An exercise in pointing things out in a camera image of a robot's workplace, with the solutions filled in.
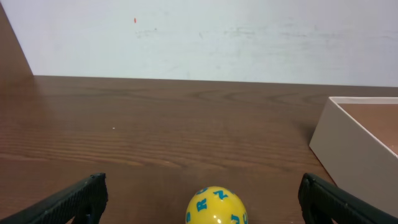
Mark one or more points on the white cardboard box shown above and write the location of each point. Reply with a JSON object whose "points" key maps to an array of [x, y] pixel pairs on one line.
{"points": [[356, 142]]}

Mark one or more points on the yellow ball with blue letters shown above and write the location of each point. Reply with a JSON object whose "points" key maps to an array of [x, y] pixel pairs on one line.
{"points": [[216, 205]]}

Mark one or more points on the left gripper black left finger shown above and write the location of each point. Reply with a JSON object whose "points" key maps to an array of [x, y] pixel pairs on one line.
{"points": [[82, 202]]}

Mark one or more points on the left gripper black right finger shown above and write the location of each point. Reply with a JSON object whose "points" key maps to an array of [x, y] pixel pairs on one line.
{"points": [[322, 202]]}

